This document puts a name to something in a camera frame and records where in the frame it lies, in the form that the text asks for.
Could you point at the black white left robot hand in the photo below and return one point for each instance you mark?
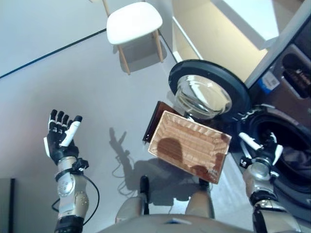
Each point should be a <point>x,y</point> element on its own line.
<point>58,150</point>

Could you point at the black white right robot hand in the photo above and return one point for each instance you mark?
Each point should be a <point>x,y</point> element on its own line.
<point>272,150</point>

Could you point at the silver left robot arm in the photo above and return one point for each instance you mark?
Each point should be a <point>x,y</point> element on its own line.
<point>70,194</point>

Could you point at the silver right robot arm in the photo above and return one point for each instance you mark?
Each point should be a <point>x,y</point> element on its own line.
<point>260,179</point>

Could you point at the grey front-load washing machine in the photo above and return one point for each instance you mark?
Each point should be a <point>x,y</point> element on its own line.
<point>291,116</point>

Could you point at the round glass washing machine door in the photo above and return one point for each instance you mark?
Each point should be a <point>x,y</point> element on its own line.
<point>206,92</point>

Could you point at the grey board black edge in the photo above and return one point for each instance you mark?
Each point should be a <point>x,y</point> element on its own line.
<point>7,206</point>

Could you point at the brown wicker laundry tray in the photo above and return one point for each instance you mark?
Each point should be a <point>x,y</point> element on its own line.
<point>189,138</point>

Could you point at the right robot leg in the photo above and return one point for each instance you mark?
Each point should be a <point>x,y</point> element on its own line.
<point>200,204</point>

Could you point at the robot leg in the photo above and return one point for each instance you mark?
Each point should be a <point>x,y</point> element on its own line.
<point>200,204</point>
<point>131,208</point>

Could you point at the left robot leg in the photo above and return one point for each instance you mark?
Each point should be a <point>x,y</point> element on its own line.
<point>131,208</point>

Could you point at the dark wooden stool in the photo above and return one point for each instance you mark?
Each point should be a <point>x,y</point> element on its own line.
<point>155,121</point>

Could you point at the white upright cabinet panel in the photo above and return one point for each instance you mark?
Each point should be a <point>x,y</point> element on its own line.
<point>274,48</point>

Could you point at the grey robot torso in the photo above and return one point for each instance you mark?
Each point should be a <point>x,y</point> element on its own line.
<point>175,225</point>

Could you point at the dark stacked dryer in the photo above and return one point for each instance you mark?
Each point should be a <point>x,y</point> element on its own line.
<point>303,31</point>

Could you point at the white counter cabinet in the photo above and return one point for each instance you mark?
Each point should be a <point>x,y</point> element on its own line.
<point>218,31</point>

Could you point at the white chair wooden legs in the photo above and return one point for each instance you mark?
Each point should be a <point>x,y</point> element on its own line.
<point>133,24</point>

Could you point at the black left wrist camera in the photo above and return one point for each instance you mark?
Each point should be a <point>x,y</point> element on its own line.
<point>81,164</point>

